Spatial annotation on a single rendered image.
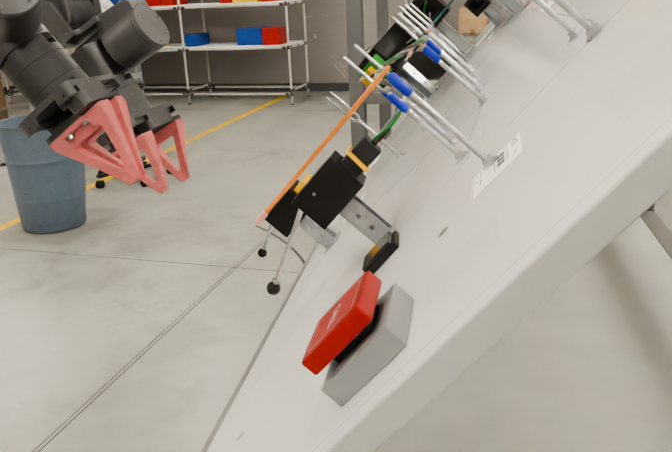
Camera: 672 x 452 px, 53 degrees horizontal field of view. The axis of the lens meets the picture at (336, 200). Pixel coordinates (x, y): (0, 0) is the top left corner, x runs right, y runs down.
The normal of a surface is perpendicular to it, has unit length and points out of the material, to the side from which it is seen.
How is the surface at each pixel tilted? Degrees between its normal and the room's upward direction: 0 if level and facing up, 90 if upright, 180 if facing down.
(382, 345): 90
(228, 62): 90
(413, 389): 90
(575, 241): 90
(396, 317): 42
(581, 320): 0
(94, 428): 0
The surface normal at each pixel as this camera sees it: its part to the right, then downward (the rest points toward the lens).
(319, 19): -0.29, 0.31
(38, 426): -0.05, -0.95
